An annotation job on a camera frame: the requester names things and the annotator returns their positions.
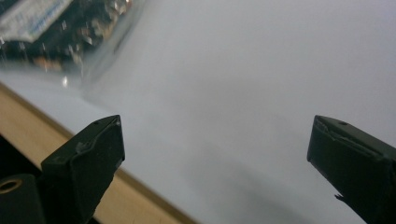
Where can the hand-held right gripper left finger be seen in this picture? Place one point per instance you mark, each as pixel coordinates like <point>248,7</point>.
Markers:
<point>84,161</point>

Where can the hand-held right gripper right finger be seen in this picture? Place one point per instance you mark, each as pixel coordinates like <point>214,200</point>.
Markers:
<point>351,158</point>

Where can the clear plastic bag of dark snacks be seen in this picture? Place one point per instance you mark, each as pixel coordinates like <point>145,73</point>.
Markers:
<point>62,31</point>

